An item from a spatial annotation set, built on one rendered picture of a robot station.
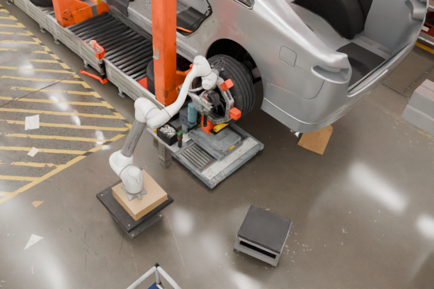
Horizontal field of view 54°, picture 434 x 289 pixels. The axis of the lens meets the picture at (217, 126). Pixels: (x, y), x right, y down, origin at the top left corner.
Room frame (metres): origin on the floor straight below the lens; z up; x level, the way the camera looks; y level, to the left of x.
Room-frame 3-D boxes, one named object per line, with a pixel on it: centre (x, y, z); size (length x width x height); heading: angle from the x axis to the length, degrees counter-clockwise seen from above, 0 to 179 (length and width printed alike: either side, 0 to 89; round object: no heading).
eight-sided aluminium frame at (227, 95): (3.08, 0.09, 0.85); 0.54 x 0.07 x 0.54; 49
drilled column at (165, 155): (2.91, 0.51, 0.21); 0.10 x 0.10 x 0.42; 49
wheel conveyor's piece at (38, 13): (5.62, 2.56, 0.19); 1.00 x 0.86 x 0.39; 49
